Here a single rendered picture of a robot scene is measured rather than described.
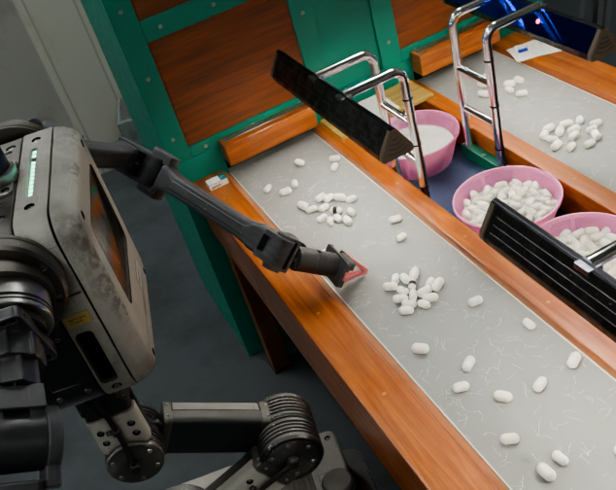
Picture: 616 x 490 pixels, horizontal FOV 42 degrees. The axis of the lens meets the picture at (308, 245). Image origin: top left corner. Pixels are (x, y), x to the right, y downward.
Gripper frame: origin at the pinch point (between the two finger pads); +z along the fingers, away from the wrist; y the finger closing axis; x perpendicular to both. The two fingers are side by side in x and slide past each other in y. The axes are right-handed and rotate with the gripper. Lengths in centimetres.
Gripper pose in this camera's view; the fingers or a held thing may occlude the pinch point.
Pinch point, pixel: (363, 270)
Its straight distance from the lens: 190.9
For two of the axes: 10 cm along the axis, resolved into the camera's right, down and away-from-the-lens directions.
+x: -3.7, 8.7, 3.2
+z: 8.4, 1.6, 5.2
